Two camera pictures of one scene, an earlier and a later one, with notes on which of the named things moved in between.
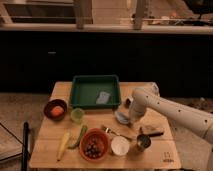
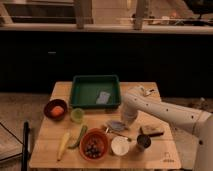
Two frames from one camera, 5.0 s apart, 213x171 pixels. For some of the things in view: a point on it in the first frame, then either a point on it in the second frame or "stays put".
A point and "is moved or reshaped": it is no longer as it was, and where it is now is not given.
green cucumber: x=83 y=131 stays put
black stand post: x=25 y=150 stays put
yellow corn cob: x=63 y=146 stays put
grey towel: x=121 y=117 is moved or reshaped
